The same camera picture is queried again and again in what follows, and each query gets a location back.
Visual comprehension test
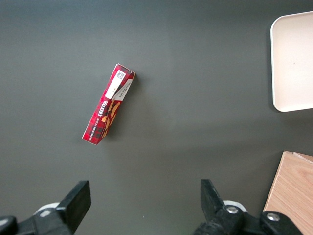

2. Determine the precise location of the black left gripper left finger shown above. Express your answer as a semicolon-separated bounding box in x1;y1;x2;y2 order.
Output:
0;180;92;235

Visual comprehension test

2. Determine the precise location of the red tartan shortbread box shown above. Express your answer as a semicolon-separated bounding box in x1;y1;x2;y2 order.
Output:
81;63;136;146

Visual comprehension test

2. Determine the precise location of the beige rounded tray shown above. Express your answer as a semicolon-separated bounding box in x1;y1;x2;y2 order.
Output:
270;10;313;113

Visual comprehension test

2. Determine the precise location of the light wooden box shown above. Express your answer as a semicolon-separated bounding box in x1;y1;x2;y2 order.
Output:
263;150;313;235

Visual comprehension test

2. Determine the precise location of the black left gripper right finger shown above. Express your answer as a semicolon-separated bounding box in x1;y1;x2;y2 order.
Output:
193;179;301;235

